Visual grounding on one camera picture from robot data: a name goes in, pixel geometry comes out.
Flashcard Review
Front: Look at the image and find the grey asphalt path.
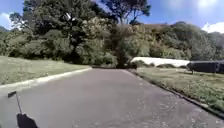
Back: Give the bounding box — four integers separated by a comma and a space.
0, 68, 224, 128

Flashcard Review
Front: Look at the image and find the wood of green trees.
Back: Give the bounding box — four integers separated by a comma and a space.
0, 0, 224, 70

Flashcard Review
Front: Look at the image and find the long white structure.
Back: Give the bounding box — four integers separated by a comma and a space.
130, 56, 191, 68

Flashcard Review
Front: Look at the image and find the pale concrete kerb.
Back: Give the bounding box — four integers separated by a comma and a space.
0, 67, 93, 93

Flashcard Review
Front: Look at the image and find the grass field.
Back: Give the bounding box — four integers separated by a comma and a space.
128, 66, 224, 114

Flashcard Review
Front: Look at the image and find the dark path edging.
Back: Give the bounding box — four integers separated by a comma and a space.
124, 69, 224, 120

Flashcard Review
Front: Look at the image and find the grass slope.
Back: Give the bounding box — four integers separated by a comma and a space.
0, 54, 92, 86

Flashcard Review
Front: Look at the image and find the dark fence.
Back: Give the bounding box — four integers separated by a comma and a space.
186, 60, 224, 75

